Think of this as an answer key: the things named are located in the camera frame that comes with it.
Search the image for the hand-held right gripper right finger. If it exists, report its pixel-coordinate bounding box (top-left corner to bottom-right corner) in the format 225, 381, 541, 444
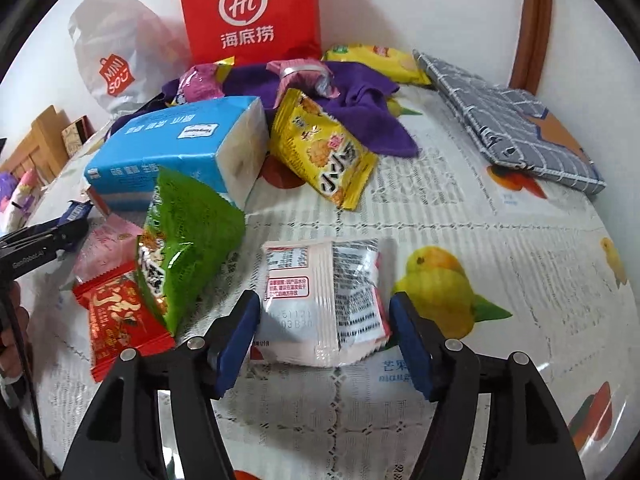
389, 291, 586, 480

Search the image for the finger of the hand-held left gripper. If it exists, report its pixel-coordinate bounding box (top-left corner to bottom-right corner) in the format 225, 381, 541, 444
27, 218, 91, 256

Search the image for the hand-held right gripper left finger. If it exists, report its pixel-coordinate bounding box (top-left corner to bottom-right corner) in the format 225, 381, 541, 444
60, 290, 262, 480

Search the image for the white snack packet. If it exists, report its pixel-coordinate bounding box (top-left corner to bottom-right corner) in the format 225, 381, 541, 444
248, 239, 393, 368

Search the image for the green snack packet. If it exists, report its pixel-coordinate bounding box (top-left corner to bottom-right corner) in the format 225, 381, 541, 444
136, 166, 247, 337

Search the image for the person's left hand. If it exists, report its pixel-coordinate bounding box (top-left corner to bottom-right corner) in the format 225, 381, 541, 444
0, 282, 32, 401

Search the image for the pale pink snack packet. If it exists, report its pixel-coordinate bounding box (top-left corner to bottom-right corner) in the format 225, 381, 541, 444
72, 212, 146, 286

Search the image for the plush toy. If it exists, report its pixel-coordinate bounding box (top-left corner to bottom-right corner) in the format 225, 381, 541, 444
0, 167, 41, 231

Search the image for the red snack packet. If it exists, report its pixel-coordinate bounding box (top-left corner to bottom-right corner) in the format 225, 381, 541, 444
71, 260, 177, 385

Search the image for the small printed box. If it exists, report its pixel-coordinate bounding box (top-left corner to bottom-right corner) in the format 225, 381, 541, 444
61, 116, 96, 156

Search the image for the wooden furniture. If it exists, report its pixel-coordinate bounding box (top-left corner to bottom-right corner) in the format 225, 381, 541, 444
0, 105, 71, 186

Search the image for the fruit printed tablecloth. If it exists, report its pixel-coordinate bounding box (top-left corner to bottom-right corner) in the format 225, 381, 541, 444
20, 80, 640, 480

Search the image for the blue tissue pack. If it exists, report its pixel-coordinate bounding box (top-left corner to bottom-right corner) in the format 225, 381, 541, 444
83, 95, 271, 213

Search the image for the white plastic bag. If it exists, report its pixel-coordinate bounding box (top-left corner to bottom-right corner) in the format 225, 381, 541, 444
67, 0, 193, 116

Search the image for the magenta snack packet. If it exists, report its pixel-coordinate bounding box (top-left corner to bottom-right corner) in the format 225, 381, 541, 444
177, 62, 236, 106

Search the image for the yellow snack packet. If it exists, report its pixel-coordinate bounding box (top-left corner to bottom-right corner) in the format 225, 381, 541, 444
268, 88, 379, 211

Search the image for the purple towel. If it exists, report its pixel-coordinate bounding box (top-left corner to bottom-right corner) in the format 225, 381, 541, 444
107, 60, 420, 157

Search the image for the grey checked fabric pouch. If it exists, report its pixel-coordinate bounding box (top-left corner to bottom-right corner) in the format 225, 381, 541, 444
412, 50, 607, 196

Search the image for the pink and silver snack packet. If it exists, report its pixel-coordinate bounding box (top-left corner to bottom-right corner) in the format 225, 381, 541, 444
266, 59, 341, 98

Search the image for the yellow chips bag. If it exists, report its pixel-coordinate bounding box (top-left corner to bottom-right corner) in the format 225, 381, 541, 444
322, 44, 432, 86

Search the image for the red paper bag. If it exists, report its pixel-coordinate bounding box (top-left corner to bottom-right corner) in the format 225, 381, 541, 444
176, 0, 322, 67

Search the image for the brown wooden door frame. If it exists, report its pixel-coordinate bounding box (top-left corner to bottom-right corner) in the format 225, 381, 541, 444
509, 0, 553, 96

